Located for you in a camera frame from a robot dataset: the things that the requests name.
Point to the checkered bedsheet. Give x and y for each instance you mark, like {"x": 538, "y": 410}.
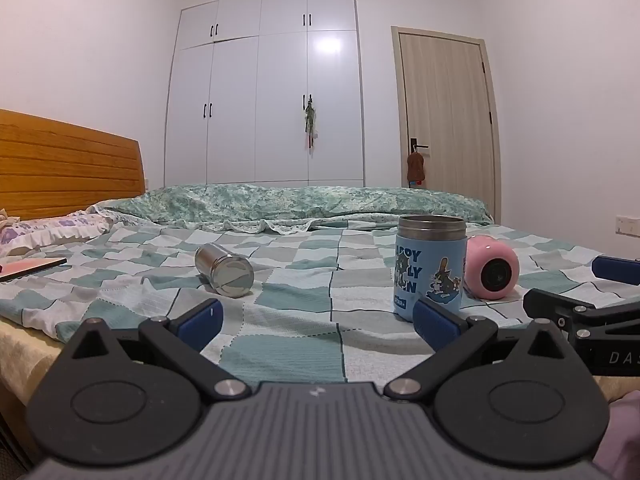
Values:
{"x": 310, "y": 290}

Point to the white wardrobe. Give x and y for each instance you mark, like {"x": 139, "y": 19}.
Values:
{"x": 260, "y": 90}

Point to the blue cartoon print cup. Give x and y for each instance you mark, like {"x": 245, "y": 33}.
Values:
{"x": 430, "y": 260}

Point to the beige mattress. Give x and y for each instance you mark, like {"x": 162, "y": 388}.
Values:
{"x": 25, "y": 360}

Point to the purple floral pillow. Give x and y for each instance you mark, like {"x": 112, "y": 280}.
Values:
{"x": 55, "y": 227}

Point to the wooden headboard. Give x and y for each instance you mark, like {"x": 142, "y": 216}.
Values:
{"x": 65, "y": 170}

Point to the green floral quilt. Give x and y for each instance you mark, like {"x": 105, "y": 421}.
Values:
{"x": 300, "y": 205}

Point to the brown hanging ornament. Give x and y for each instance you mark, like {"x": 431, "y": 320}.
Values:
{"x": 415, "y": 167}

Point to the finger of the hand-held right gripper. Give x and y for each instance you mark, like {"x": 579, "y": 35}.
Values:
{"x": 545, "y": 304}
{"x": 616, "y": 270}

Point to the green hanging ornament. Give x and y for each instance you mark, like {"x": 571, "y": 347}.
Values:
{"x": 310, "y": 120}

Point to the beige wooden door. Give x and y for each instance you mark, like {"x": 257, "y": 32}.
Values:
{"x": 445, "y": 110}

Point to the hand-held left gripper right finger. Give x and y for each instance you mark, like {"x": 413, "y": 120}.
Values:
{"x": 436, "y": 324}

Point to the stainless steel cup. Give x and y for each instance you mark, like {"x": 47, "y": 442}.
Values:
{"x": 225, "y": 271}

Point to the white wall outlet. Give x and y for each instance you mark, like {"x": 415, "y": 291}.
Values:
{"x": 628, "y": 225}

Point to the light purple cloth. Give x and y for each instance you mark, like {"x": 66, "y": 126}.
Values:
{"x": 625, "y": 435}

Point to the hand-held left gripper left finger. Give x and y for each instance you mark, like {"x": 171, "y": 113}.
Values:
{"x": 200, "y": 324}

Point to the pink covered tablet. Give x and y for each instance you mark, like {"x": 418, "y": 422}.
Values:
{"x": 27, "y": 267}

